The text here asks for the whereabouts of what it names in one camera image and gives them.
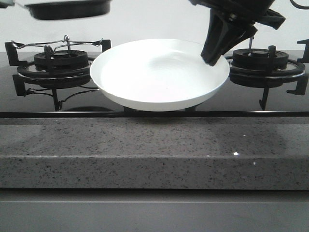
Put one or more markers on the black burner grate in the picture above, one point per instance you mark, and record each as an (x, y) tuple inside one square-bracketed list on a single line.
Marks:
[(269, 78), (48, 72)]

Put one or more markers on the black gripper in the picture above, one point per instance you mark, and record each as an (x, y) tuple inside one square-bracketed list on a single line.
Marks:
[(222, 35)]

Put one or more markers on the black burner head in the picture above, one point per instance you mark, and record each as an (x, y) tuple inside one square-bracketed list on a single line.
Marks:
[(62, 60), (258, 59)]

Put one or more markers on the grey cabinet front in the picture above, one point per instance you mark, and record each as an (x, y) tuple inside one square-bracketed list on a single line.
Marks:
[(128, 210)]

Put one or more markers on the left black burner head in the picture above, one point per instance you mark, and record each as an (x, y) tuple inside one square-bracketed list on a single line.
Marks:
[(62, 60)]

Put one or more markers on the white round plate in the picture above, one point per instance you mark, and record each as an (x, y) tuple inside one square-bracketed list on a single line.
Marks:
[(158, 75)]

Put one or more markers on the right black burner head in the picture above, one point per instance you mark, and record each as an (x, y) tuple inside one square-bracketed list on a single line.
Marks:
[(258, 59)]

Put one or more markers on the right black burner grate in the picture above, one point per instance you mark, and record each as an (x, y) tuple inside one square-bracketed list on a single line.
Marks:
[(269, 78)]

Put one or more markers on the black frying pan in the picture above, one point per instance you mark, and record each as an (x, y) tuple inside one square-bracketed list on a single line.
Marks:
[(69, 9)]

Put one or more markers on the left black burner grate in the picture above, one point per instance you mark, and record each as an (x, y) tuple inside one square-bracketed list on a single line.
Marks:
[(48, 72)]

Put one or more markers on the black glass stove top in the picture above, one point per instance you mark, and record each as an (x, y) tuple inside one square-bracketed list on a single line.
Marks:
[(21, 97)]

